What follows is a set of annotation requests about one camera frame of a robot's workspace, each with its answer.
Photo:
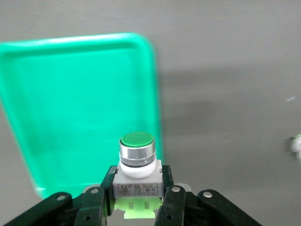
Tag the green button orange block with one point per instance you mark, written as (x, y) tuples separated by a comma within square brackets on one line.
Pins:
[(296, 147)]

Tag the green plastic tray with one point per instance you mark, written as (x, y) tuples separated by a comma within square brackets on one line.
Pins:
[(70, 106)]

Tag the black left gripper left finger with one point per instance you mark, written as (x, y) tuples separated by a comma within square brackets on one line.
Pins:
[(94, 202)]

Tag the green button light green block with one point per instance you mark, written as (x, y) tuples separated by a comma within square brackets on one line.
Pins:
[(136, 141)]

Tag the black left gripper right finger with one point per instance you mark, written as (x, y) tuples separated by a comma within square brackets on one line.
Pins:
[(174, 202)]

